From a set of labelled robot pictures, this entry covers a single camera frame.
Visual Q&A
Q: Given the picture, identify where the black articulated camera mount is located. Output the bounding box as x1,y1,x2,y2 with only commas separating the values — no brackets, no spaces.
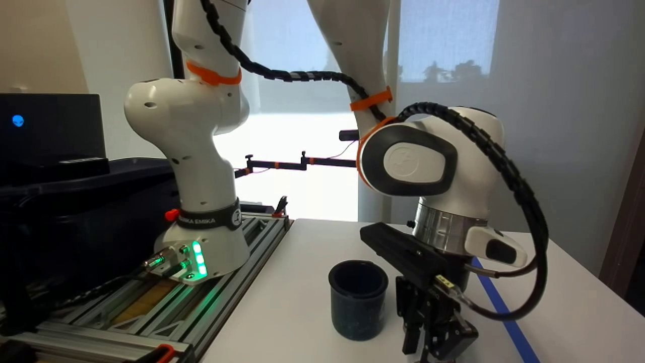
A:
232,150,362,182

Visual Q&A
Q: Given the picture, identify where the blue tape line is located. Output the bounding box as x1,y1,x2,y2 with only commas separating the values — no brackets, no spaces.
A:
470,256,542,363

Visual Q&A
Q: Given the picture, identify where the orange cable strap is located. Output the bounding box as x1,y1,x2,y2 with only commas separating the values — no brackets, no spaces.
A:
183,60,243,88
349,84,394,115

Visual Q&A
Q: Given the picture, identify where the aluminium extrusion base frame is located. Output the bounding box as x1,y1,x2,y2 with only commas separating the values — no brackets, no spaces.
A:
0,199,297,363

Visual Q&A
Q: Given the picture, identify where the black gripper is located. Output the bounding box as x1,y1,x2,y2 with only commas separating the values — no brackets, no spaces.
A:
392,273,481,363

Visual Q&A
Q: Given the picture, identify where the dark green mug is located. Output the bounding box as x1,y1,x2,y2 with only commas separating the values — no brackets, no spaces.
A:
327,258,390,343

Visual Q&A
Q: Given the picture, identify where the white translucent window blind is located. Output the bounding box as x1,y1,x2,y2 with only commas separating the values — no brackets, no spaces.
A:
179,0,504,224

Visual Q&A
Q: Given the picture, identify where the black corrugated cable conduit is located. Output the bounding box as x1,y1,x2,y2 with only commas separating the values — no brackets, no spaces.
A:
198,0,552,322

